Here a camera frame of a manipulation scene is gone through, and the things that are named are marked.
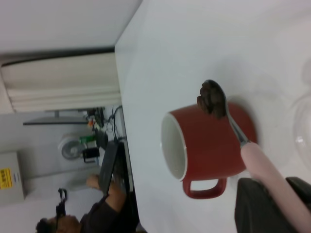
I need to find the grey metal box yellow label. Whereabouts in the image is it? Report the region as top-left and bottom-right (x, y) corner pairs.
(0, 150), (27, 205)

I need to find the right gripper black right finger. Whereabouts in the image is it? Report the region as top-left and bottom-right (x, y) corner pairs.
(285, 176), (311, 208)

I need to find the small heap of coffee beans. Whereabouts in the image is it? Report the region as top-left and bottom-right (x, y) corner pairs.
(196, 81), (225, 120)

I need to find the grey shelf board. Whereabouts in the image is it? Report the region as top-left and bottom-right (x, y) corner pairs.
(23, 116), (88, 126)

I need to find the clear round glass saucer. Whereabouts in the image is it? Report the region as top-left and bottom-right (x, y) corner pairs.
(293, 57), (311, 177)

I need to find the tangle of black cables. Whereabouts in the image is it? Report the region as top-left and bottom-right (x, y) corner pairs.
(93, 104), (126, 146)

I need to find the black tablet device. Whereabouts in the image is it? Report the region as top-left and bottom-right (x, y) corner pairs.
(99, 141), (135, 196)

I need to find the small black box device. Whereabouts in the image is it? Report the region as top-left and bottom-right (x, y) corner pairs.
(82, 147), (101, 164)

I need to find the beige panel with dark edge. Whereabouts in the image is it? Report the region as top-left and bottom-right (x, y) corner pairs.
(0, 47), (122, 113)

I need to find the black strap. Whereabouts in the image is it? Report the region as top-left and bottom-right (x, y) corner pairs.
(55, 188), (68, 220)

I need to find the white round fan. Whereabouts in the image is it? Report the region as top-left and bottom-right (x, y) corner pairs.
(57, 133), (85, 161)

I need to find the red ceramic mug white inside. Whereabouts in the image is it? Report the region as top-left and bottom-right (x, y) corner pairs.
(160, 101), (258, 200)

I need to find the green circuit board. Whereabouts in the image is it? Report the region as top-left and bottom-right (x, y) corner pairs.
(79, 135), (97, 144)

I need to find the metal spoon with pink handle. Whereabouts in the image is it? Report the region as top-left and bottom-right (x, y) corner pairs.
(200, 79), (311, 233)

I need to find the head with dark hair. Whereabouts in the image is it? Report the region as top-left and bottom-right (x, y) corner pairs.
(35, 215), (83, 233)

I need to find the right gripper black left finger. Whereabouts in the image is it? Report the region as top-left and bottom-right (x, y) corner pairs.
(234, 177), (301, 233)

